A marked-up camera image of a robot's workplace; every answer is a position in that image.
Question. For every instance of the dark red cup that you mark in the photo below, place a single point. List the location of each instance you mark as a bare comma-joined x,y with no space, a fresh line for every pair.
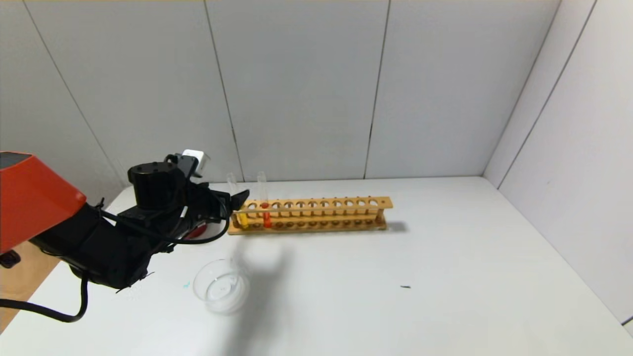
198,231

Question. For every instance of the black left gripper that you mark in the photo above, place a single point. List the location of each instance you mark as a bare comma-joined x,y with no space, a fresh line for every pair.
223,203

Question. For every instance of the test tube with yellow pigment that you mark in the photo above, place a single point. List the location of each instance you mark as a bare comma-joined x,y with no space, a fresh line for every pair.
243,221

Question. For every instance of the wooden test tube rack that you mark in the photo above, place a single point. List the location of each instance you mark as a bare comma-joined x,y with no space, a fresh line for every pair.
316,203

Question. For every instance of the black round knob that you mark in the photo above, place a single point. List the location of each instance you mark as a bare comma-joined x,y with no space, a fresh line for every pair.
9,258

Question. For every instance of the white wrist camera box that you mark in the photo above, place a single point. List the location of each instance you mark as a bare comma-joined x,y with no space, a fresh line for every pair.
198,159

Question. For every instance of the clear glass dish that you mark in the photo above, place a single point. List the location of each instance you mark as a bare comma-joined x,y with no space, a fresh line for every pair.
220,289

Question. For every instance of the orange and black left arm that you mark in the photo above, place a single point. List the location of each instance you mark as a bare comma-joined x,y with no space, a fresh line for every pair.
39,207

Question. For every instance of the test tube with red pigment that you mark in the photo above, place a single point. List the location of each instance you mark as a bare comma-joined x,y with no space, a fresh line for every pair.
266,217

